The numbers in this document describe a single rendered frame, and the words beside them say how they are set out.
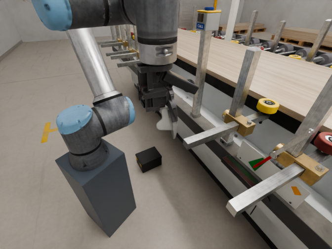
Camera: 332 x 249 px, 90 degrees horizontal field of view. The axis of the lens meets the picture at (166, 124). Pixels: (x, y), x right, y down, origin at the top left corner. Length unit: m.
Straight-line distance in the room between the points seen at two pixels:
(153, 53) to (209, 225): 1.22
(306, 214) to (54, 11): 0.86
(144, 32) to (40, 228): 1.46
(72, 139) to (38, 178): 1.13
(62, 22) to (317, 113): 0.63
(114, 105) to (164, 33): 0.51
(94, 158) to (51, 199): 0.88
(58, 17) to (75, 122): 0.43
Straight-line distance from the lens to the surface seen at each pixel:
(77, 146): 0.83
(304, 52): 2.25
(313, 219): 0.77
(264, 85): 1.02
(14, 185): 1.97
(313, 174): 0.65
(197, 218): 1.39
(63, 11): 0.42
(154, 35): 0.38
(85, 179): 0.89
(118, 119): 0.82
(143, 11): 0.38
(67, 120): 0.79
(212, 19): 0.82
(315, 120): 0.59
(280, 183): 0.57
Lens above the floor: 1.26
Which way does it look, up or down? 37 degrees down
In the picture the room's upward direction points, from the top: straight up
